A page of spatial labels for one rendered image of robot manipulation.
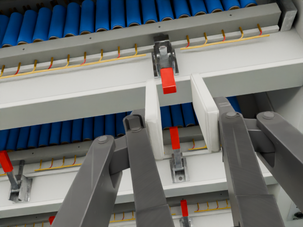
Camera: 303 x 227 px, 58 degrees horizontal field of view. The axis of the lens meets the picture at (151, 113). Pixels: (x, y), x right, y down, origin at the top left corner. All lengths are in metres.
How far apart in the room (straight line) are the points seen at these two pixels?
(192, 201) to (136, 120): 0.48
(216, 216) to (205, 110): 0.49
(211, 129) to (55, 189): 0.38
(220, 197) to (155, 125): 0.48
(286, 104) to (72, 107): 0.29
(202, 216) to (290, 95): 0.34
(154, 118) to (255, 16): 0.22
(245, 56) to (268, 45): 0.03
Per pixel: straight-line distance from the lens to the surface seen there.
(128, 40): 0.33
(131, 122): 0.15
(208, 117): 0.16
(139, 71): 0.32
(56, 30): 0.38
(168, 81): 0.25
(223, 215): 0.64
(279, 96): 0.44
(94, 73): 0.33
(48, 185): 0.51
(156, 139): 0.16
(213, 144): 0.17
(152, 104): 0.17
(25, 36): 0.40
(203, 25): 0.33
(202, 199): 0.62
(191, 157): 0.47
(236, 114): 0.16
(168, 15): 0.35
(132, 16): 0.36
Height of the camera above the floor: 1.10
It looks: 40 degrees down
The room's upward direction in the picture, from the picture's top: 11 degrees counter-clockwise
